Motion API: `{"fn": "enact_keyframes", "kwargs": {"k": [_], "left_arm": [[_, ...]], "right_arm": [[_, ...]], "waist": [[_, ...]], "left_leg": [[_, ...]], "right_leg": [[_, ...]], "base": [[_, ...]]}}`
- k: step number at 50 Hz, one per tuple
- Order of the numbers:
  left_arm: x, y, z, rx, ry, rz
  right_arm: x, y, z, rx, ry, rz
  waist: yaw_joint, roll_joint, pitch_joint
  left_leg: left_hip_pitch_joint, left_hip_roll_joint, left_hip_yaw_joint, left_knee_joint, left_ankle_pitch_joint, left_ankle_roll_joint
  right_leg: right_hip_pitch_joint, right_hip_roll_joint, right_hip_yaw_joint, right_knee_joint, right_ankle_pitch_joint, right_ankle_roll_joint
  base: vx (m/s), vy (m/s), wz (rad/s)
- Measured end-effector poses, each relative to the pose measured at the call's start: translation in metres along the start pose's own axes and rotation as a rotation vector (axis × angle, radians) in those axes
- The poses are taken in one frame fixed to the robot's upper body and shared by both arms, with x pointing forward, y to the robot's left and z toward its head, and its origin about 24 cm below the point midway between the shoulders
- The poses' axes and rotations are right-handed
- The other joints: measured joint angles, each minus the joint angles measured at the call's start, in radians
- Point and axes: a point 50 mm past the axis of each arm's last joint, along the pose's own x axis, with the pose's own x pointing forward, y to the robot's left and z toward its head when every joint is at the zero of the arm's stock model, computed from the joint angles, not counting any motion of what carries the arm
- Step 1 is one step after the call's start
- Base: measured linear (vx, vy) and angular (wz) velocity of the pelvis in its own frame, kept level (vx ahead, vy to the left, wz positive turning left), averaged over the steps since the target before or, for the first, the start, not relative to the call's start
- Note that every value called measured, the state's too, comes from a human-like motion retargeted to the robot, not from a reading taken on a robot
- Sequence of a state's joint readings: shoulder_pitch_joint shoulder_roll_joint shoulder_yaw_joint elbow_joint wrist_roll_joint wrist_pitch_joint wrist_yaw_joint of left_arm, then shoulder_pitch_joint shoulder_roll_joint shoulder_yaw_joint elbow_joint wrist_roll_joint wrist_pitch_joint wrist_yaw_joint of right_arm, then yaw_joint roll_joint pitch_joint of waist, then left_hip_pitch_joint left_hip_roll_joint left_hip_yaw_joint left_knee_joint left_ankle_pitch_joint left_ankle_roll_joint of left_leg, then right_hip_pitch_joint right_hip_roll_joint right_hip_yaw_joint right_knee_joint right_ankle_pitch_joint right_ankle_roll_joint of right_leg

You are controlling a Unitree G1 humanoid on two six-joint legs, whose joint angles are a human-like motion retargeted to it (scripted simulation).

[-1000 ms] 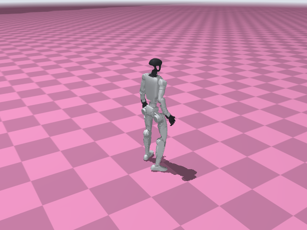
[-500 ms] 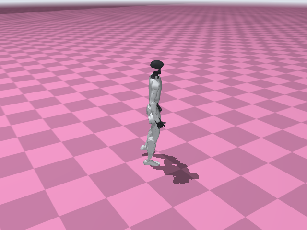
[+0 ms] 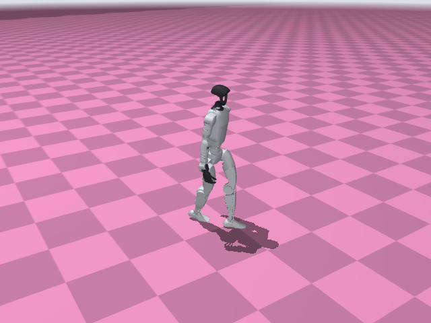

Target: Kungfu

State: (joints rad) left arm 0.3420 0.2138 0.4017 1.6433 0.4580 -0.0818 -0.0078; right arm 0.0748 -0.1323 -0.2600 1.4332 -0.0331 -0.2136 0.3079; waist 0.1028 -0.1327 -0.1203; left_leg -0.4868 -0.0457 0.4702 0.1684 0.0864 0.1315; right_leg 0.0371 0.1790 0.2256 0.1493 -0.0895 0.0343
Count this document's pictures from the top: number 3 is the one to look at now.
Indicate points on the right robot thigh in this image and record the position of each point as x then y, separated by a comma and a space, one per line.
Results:
207, 187

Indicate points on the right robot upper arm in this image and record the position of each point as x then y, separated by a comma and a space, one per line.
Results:
209, 121

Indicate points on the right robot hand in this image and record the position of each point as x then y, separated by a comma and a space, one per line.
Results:
207, 176

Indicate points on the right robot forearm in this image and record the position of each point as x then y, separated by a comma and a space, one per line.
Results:
204, 154

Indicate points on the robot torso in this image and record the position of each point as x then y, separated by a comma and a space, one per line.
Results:
218, 133

